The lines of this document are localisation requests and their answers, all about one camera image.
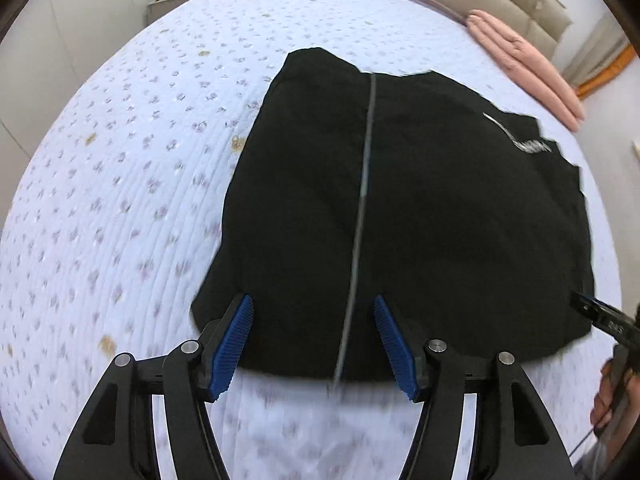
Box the white wardrobe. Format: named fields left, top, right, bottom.
left=0, top=0, right=151, bottom=161

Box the beige and orange curtain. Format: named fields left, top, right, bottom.
left=560, top=10, right=637, bottom=102

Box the person's right forearm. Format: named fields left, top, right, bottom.
left=574, top=437, right=618, bottom=480

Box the bed with floral sheet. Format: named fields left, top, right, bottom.
left=0, top=0, right=631, bottom=480

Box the person's right hand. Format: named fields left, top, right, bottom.
left=590, top=358, right=621, bottom=429

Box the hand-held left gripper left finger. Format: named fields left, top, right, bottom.
left=52, top=293, right=255, bottom=480

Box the folded pink blanket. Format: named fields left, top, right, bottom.
left=466, top=8, right=586, bottom=133

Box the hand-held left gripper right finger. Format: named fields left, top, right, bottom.
left=372, top=294, right=576, bottom=480

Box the black hooded jacket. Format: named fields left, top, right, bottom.
left=191, top=47, right=597, bottom=383

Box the grey nightstand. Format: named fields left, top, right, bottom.
left=146, top=0, right=217, bottom=26

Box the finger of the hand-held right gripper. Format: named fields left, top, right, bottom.
left=570, top=289, right=640, bottom=347

